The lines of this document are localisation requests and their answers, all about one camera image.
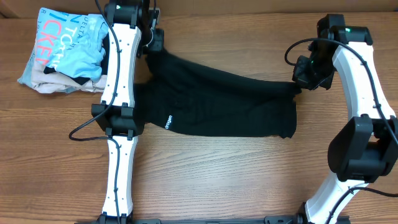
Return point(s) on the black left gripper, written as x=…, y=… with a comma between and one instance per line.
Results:
x=154, y=43

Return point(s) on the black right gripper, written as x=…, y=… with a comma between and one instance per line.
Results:
x=304, y=74

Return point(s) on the black t-shirt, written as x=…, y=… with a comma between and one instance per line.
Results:
x=189, y=98

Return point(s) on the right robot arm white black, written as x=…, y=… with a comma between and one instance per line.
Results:
x=366, y=148

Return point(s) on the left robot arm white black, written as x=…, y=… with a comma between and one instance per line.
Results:
x=132, y=32

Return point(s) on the dark folded garment in pile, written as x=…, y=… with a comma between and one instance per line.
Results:
x=104, y=56

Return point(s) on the light blue printed t-shirt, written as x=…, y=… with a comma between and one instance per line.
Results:
x=51, y=20

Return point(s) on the beige folded garment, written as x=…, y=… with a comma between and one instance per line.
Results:
x=56, y=82

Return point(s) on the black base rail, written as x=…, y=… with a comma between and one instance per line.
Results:
x=284, y=219

